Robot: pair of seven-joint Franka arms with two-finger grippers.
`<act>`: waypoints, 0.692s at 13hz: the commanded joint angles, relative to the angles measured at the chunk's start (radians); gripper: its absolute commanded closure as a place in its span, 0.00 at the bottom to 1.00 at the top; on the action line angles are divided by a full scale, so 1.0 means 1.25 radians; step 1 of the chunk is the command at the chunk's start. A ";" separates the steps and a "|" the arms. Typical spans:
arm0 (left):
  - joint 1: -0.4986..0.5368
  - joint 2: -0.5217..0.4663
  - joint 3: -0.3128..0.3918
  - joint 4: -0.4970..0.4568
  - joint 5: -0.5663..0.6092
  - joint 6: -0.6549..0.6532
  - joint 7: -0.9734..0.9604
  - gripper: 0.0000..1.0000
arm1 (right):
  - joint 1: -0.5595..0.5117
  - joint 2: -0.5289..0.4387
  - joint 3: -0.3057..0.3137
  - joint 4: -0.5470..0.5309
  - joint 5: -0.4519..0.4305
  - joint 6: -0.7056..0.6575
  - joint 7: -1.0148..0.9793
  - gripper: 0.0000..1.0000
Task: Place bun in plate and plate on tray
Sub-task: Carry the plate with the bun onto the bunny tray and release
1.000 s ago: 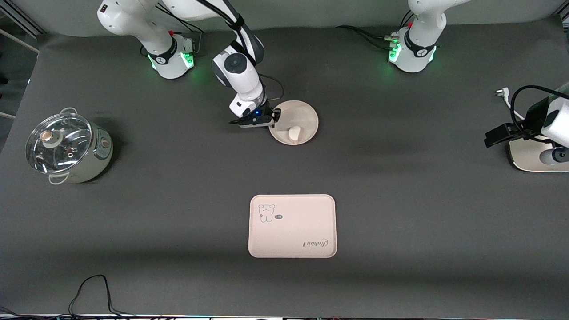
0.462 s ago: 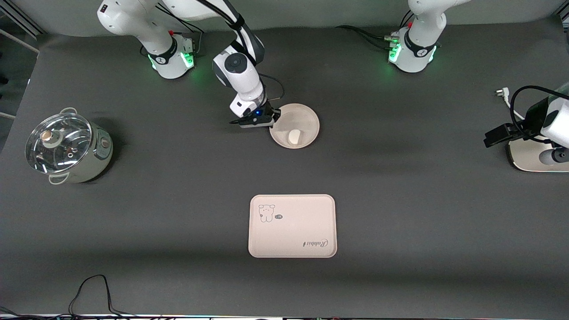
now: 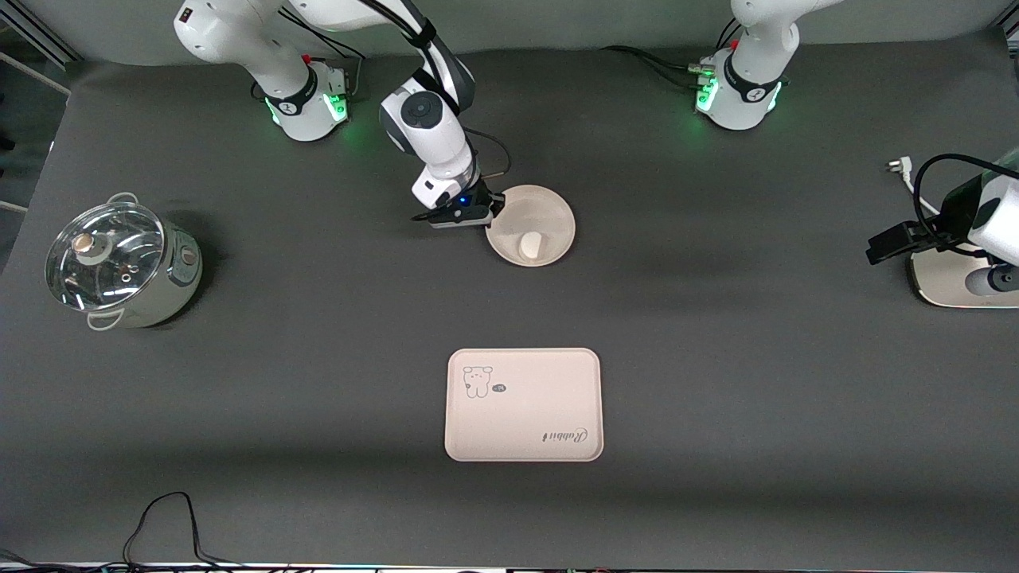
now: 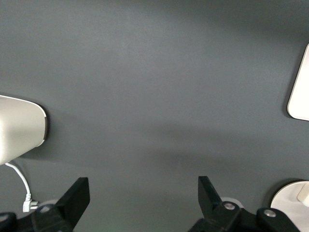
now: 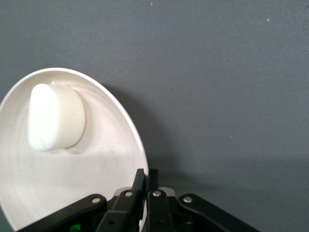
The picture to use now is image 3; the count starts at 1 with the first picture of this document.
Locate round beige plate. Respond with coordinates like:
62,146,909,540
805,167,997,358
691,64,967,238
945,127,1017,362
485,184,576,268

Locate beige rectangular rabbit tray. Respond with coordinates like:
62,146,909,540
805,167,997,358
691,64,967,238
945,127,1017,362
444,348,604,462

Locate cream white toaster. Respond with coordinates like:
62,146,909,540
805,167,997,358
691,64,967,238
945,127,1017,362
908,247,1019,310

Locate dark grey table mat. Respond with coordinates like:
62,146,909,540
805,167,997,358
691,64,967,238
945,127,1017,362
0,30,1019,571

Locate cooking pot with glass lid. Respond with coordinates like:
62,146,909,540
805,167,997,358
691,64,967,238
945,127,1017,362
45,192,204,331

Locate white toaster power cord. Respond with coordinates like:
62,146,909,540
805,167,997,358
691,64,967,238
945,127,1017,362
887,158,944,220

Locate black right arm base cables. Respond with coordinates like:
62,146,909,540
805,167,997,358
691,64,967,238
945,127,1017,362
299,32,372,103

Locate black arm base cables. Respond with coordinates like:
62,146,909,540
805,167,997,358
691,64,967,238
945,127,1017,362
600,18,743,90
299,32,372,103

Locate black left arm base cables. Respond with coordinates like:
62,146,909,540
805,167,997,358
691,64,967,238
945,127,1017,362
600,18,743,90

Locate black looped floor cable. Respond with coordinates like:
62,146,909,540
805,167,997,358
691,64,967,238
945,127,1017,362
119,491,240,571

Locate aluminium frame rail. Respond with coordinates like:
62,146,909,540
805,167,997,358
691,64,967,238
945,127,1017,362
0,0,84,72

